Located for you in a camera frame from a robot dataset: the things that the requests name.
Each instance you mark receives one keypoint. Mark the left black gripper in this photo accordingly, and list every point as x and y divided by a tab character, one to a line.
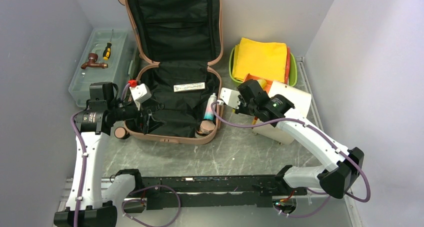
149	124

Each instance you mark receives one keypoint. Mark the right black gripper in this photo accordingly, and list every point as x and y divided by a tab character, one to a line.
240	109

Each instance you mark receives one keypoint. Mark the red printed package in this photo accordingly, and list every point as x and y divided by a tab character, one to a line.
287	65

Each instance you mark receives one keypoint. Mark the yellow cloth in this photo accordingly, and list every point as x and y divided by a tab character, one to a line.
267	60

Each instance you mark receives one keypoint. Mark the pink blue spray bottle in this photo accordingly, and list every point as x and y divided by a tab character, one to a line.
209	110

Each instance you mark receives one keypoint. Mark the cream appliance with orange rim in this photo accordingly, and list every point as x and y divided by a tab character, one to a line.
294	96

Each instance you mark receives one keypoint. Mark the green plastic tray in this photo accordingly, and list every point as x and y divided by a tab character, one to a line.
293	74

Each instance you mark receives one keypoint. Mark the white cosmetic box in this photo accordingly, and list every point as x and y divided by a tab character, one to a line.
189	87

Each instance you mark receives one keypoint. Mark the pink hard-shell suitcase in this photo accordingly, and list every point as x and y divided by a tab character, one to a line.
180	40

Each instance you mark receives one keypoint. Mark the green yellow bottle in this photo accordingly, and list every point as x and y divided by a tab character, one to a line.
262	82

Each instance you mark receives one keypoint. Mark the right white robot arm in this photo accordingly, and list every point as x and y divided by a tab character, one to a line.
340	166

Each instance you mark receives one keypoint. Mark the pink hexagonal lid jar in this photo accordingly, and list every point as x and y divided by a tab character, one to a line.
206	127

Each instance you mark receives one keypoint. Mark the translucent plastic toolbox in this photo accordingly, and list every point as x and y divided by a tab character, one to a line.
122	64

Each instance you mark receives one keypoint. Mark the yellow black screwdriver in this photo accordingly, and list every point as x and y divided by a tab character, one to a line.
108	49

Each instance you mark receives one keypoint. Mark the brown brass faucet valve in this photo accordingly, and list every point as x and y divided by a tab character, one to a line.
92	62

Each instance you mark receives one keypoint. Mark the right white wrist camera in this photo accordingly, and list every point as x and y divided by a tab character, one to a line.
230	98

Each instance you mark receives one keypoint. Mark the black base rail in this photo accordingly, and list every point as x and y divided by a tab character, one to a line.
260	191

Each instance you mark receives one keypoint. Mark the aluminium frame profile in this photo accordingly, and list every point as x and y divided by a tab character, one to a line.
66	199

